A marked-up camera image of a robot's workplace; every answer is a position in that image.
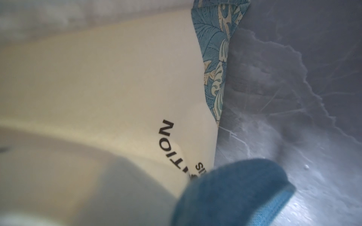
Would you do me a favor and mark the cream canvas tote bag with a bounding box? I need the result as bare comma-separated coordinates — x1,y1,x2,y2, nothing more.
0,0,296,226

